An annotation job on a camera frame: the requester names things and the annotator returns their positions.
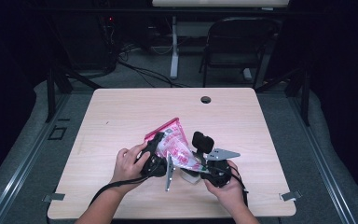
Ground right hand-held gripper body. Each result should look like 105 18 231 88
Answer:
202 147 241 189

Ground black folding chair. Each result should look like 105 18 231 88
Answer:
199 17 282 90

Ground black floor cables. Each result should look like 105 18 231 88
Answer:
117 46 188 89

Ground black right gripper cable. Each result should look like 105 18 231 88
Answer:
217 164 250 208

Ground black computer tower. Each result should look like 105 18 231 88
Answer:
52 12 119 71

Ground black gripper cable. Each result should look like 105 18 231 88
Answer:
88 175 152 208
217 164 250 208

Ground aluminium floor rail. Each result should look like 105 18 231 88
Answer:
0 92 73 224
287 92 358 224

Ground black metal stand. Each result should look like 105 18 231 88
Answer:
45 64 103 124
255 66 311 127

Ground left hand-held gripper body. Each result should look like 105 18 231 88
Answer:
139 151 176 192

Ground person's right hand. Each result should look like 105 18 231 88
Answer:
203 159 249 213

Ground pink and clear plastic bag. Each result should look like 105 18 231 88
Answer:
144 117 210 174

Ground person's left hand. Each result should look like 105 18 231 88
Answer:
109 141 152 191

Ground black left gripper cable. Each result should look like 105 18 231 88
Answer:
88 175 152 208

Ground white desk with white legs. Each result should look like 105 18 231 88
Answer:
151 0 290 82

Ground grey metal table bracket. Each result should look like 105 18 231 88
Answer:
279 189 303 202
42 192 66 203

